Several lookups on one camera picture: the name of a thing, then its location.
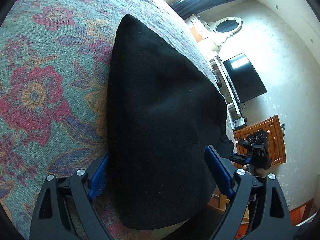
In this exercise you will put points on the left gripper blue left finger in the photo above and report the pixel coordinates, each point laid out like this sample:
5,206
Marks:
97,177

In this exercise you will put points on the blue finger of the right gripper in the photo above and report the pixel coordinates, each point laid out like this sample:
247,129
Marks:
245,144
240,158

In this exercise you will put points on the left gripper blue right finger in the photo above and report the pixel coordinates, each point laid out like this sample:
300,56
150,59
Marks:
221,170

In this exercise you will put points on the black pants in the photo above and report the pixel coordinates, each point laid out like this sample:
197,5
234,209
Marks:
162,112

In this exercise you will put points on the right hand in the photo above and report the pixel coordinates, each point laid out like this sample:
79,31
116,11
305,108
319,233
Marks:
250,169

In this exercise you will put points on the white tv stand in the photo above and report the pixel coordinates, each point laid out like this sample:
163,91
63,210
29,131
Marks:
225,86

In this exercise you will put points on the wooden cabinet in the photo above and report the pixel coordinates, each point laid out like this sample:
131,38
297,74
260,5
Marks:
267,131

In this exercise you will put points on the black flat television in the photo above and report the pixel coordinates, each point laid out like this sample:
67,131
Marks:
244,79

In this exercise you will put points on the white vanity dresser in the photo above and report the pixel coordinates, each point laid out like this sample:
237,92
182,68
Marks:
204,37

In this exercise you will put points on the white oval vanity mirror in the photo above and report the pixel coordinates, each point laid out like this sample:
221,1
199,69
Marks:
225,28

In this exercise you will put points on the floral bedspread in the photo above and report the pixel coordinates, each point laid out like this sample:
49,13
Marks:
55,62

